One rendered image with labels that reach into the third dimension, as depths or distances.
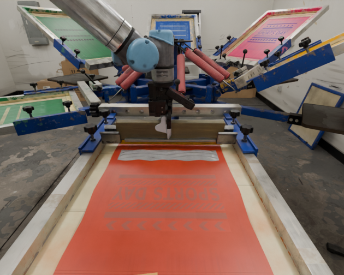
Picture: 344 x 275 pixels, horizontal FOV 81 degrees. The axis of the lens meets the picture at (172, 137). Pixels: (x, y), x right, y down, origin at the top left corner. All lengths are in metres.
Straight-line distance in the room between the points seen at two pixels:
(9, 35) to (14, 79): 0.96
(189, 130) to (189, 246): 0.42
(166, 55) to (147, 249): 0.52
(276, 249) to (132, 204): 0.34
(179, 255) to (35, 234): 0.29
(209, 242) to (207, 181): 0.20
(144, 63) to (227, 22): 4.50
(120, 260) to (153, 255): 0.06
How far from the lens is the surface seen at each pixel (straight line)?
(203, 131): 0.76
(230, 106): 1.02
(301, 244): 0.51
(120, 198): 0.58
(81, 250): 0.51
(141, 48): 0.49
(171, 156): 0.72
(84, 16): 0.50
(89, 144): 0.77
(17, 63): 6.05
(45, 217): 0.55
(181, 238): 0.49
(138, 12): 4.89
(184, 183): 0.61
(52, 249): 0.53
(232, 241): 0.50
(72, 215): 0.58
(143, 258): 0.47
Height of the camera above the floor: 1.35
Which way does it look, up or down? 27 degrees down
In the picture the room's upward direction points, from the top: straight up
